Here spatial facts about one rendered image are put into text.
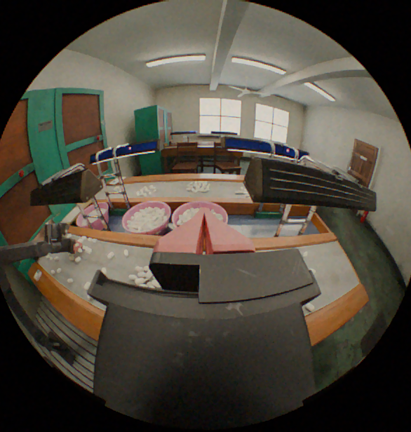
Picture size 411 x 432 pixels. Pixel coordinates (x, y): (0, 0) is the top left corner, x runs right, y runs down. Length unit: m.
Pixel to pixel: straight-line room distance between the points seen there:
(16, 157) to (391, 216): 5.41
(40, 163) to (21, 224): 0.40
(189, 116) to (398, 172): 6.62
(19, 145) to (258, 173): 1.20
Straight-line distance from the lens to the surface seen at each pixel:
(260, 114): 5.71
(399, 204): 4.32
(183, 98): 5.45
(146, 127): 3.13
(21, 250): 0.62
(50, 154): 1.18
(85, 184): 0.35
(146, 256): 0.54
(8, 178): 1.07
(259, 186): 0.22
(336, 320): 0.60
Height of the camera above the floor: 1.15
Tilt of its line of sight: 36 degrees down
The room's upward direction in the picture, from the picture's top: straight up
